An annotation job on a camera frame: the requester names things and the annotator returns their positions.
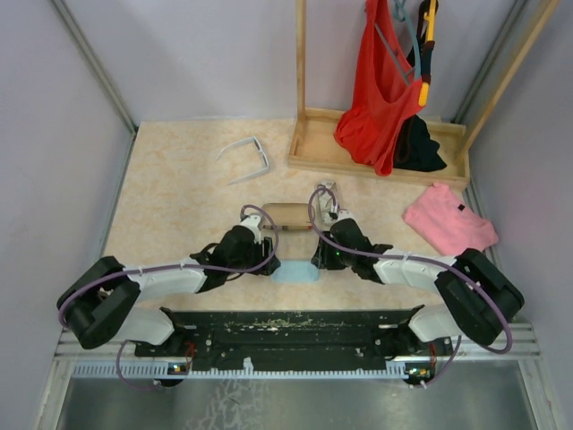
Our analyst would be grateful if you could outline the map print glasses case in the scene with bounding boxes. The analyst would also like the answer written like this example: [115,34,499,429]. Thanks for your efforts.
[316,180,340,225]

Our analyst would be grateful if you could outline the light blue cloth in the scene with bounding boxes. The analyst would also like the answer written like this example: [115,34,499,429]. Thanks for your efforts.
[270,260,320,284]

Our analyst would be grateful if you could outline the plaid brown glasses case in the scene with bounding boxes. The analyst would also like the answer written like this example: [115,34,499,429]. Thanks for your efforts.
[262,202,312,231]

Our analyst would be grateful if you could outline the white sunglasses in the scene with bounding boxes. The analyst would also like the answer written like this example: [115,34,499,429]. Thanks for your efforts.
[216,135,270,185]

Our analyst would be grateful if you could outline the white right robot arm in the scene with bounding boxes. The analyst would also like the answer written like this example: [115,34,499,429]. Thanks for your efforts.
[312,218,525,355]

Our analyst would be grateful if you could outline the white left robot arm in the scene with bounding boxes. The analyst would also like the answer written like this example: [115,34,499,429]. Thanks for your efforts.
[56,219,280,356]

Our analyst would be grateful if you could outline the wooden clothes rack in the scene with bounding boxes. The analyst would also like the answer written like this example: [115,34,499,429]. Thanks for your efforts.
[287,1,557,190]

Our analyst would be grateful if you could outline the pink folded shirt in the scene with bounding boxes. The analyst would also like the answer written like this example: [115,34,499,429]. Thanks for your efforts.
[403,183,499,255]

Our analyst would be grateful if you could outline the black garment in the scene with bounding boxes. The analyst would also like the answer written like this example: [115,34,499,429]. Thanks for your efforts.
[393,116,447,173]

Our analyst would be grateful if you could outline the red garment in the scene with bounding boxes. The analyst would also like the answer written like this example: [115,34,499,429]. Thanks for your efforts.
[334,1,422,176]

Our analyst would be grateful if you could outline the blue-grey hanger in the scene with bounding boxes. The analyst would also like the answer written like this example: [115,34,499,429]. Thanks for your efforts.
[371,0,424,85]

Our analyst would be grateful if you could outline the yellow black hanger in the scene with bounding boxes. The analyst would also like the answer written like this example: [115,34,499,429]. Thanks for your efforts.
[408,0,439,108]

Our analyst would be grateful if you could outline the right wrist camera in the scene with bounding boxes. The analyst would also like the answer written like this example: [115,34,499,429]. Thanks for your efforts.
[328,209,355,225]

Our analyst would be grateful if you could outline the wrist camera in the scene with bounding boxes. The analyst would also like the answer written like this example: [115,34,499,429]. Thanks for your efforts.
[239,214,262,243]
[328,209,355,225]

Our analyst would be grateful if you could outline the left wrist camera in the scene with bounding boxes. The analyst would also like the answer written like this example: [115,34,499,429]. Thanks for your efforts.
[239,214,262,243]

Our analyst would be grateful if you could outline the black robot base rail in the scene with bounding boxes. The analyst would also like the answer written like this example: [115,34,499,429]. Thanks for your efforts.
[134,307,431,372]

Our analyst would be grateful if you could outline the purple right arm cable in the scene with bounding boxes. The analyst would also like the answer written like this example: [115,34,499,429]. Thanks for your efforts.
[307,186,515,389]

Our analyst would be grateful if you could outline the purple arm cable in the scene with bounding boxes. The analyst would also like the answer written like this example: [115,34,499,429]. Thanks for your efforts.
[57,204,281,393]
[307,186,515,389]

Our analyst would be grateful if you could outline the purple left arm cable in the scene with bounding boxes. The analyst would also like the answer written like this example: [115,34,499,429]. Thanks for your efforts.
[57,204,281,393]

